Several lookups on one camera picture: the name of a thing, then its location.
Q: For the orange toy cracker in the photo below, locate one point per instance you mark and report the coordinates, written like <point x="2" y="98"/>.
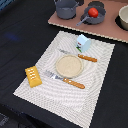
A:
<point x="33" y="76"/>

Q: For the grey toy pot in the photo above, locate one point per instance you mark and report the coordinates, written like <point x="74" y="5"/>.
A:
<point x="66" y="9"/>

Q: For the red toy tomato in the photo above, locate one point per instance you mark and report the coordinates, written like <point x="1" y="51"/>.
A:
<point x="93" y="12"/>

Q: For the round wooden plate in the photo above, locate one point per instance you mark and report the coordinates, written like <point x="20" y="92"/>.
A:
<point x="69" y="66"/>

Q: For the small toy milk carton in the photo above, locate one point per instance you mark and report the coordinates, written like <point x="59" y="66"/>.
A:
<point x="83" y="43"/>

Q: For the grey toy frying pan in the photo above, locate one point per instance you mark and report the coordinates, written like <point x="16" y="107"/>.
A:
<point x="90" y="20"/>

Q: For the beige toy pot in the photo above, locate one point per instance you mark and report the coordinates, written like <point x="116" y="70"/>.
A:
<point x="123" y="14"/>

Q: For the toy knife wooden handle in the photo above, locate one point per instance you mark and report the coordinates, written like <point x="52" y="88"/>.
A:
<point x="66" y="80"/>

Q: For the toy fork wooden handle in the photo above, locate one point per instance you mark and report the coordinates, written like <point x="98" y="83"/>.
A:
<point x="80" y="56"/>

